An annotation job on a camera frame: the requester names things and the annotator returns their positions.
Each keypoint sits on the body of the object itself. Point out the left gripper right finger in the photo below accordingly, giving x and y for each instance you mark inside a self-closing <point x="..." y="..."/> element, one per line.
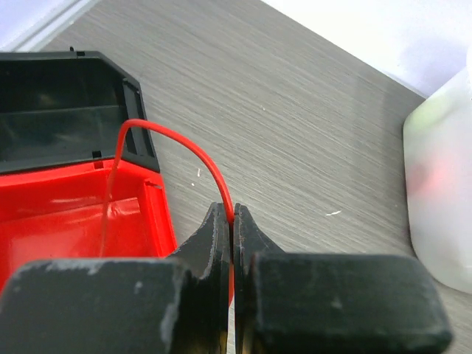
<point x="331" y="303"/>

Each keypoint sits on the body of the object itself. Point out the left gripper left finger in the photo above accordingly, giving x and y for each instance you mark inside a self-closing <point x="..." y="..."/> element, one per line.
<point x="176" y="304"/>

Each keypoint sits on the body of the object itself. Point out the red plastic bin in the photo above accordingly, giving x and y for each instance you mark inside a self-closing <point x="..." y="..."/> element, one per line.
<point x="57" y="213"/>

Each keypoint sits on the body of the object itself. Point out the white plastic fruit basket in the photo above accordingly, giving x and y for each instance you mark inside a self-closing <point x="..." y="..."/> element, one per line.
<point x="437" y="164"/>

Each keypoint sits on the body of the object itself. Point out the black plastic bin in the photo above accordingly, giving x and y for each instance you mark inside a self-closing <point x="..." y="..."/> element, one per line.
<point x="62" y="108"/>

